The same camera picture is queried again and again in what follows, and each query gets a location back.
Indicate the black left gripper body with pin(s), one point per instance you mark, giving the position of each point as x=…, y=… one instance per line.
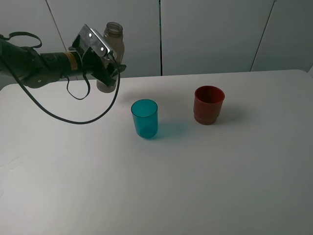
x=88, y=63

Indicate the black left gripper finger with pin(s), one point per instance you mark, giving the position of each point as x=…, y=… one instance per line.
x=111, y=73

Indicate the clear plastic water bottle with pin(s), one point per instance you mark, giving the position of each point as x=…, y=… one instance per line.
x=114, y=36

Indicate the teal translucent plastic cup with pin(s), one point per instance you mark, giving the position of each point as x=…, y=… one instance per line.
x=144, y=112

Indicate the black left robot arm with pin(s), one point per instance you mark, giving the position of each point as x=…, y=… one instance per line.
x=34, y=70

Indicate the red plastic cup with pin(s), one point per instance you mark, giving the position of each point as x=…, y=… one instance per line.
x=208, y=101

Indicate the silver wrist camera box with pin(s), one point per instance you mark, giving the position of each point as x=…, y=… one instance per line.
x=90, y=38

